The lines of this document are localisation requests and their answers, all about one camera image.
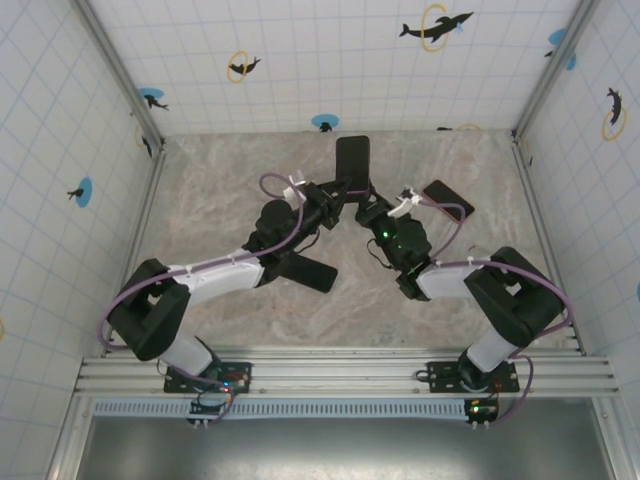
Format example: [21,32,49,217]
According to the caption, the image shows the black phone case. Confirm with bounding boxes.
[334,134,374,201]
[273,253,340,295]

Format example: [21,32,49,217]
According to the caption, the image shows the pink phone case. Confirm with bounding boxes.
[422,179,476,224]

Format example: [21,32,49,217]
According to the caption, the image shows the dolphin sticker on blue disc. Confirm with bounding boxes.
[310,113,340,134]
[543,27,578,72]
[66,177,95,208]
[137,87,171,112]

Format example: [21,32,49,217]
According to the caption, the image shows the small LED controller board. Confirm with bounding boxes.
[208,368,252,395]
[463,397,501,430]

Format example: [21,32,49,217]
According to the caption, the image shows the grey metal sheet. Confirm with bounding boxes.
[74,399,619,480]

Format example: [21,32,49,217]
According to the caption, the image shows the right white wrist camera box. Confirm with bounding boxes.
[388,185,427,220]

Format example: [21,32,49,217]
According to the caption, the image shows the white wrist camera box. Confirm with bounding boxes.
[281,168,310,202]
[388,185,427,220]

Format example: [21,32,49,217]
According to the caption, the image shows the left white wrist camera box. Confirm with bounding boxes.
[281,168,310,202]

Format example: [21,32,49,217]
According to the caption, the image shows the left arm's purple cable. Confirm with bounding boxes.
[96,172,314,351]

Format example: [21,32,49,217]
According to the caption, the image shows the arm's purple cable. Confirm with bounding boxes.
[417,199,576,430]
[96,172,314,351]

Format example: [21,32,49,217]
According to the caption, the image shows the right arm's purple cable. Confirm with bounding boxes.
[417,199,576,430]

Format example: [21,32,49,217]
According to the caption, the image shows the right arm's black base plate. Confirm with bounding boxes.
[426,359,522,395]

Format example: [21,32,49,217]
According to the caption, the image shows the aluminium side rail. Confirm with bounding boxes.
[101,147,169,357]
[510,130,586,357]

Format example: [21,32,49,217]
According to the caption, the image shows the aluminium mounting rail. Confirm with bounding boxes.
[74,347,620,400]

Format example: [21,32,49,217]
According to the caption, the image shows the large dolphin yellow ring sticker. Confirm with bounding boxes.
[398,3,476,54]

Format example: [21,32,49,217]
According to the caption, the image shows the white slotted cable duct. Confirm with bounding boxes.
[92,398,474,420]

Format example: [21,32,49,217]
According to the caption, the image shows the left arm's black base plate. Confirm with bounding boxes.
[163,359,254,395]

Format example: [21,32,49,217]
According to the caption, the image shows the black wire bundle with plugs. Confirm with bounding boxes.
[187,388,236,430]

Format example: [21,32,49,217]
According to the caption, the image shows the aluminium corner post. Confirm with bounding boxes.
[512,0,600,141]
[73,0,167,154]

